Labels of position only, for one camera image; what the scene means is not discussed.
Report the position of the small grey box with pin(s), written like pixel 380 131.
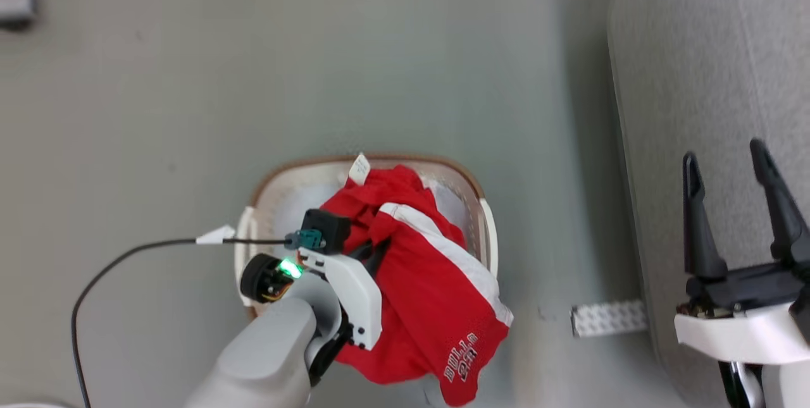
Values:
pixel 16 6

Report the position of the grey fabric sofa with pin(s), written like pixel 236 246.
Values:
pixel 702 79

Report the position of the white perforated metal plate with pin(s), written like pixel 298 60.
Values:
pixel 609 318

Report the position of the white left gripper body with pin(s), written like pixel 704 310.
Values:
pixel 354 294

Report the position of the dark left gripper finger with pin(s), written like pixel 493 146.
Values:
pixel 329 357
pixel 370 251

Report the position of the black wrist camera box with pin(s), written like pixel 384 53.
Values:
pixel 328 228

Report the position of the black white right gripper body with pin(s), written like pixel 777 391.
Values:
pixel 740 316

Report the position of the red shorts with white stripe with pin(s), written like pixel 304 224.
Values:
pixel 430 294

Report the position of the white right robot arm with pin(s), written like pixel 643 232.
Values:
pixel 769 388

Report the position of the white laundry basket brown rim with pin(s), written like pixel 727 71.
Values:
pixel 285 199

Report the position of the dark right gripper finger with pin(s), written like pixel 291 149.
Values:
pixel 781 205
pixel 699 231

